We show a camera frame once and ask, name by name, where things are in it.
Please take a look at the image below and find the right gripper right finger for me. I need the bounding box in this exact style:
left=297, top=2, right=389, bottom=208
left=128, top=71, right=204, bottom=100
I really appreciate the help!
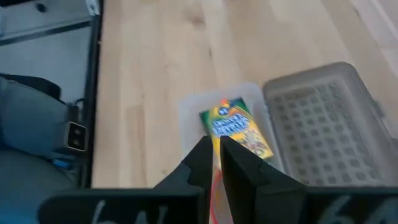
left=219, top=135, right=398, bottom=224

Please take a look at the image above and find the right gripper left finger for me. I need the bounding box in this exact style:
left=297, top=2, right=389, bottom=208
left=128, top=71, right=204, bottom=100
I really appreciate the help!
left=37, top=135, right=215, bottom=224

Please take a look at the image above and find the yellow green crayon box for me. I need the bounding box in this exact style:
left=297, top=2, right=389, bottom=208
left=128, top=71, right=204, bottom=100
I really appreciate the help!
left=198, top=96, right=275, bottom=170

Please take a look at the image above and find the translucent pencil box grey lid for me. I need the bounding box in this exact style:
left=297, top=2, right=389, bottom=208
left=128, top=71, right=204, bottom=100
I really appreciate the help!
left=177, top=61, right=398, bottom=187

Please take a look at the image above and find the small silver box device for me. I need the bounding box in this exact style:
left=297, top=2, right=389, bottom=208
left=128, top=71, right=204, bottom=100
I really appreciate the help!
left=63, top=121, right=89, bottom=152

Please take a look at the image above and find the black aluminium table frame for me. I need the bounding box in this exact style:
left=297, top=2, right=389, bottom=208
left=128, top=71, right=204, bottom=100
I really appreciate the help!
left=0, top=12, right=105, bottom=189

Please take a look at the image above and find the silver frame bracket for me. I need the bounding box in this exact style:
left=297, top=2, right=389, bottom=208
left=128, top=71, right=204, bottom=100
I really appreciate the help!
left=84, top=0, right=102, bottom=16

